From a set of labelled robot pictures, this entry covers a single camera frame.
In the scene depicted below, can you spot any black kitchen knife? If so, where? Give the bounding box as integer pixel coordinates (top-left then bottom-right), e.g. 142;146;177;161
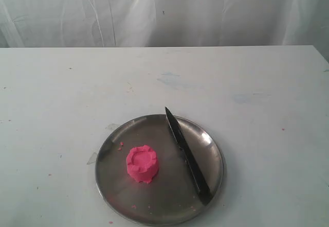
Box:
165;107;213;206

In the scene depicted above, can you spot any pink clay lump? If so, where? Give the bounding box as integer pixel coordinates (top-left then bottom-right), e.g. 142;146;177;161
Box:
126;145;159;184

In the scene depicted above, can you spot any white backdrop curtain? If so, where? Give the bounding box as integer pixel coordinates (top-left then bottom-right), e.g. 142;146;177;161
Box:
1;0;328;48

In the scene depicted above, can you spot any round steel plate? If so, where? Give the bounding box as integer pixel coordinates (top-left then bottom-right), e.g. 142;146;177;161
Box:
95;114;227;225

